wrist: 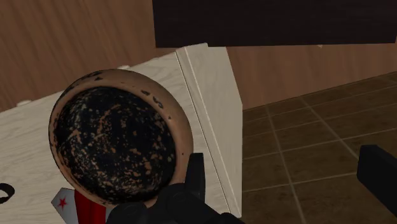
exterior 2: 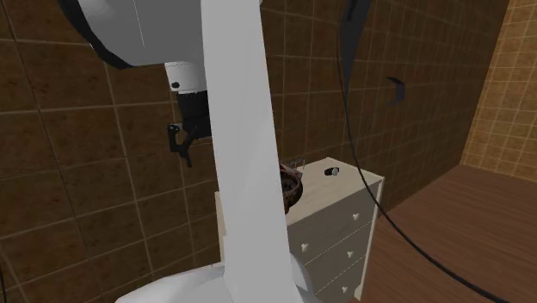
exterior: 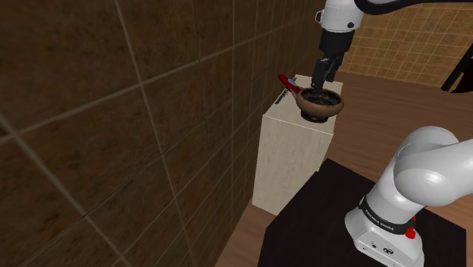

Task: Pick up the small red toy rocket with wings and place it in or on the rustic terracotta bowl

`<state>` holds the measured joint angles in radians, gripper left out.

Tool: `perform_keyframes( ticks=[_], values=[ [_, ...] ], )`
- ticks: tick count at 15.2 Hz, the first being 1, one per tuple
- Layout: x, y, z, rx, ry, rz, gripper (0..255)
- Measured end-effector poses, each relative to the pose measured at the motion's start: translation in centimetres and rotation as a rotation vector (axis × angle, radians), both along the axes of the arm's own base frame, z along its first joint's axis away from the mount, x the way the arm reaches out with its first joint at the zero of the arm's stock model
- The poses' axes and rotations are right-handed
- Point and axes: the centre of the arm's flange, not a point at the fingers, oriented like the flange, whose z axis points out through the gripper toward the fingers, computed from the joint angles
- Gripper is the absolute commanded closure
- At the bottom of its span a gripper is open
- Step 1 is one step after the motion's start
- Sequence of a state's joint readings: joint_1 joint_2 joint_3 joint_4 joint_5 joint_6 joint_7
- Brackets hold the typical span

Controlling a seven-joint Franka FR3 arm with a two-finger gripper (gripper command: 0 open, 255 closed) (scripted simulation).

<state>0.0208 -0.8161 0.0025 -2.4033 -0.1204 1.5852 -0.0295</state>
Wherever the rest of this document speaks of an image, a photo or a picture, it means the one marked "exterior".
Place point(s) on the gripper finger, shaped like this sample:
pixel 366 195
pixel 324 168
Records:
pixel 319 74
pixel 334 68

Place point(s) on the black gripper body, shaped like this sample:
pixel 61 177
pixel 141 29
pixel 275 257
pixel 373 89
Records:
pixel 335 42

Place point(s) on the brown bowl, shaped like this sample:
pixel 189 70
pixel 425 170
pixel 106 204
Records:
pixel 320 108

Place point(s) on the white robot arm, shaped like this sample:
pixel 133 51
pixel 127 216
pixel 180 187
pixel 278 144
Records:
pixel 425 174

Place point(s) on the red white pointed toy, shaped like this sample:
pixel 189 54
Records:
pixel 289 84

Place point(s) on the dark slim flat object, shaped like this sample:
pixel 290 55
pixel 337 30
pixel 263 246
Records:
pixel 282 97

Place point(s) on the pale wooden cabinet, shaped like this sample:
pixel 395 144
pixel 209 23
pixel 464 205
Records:
pixel 290 162

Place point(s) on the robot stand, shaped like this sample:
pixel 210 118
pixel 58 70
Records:
pixel 314 222

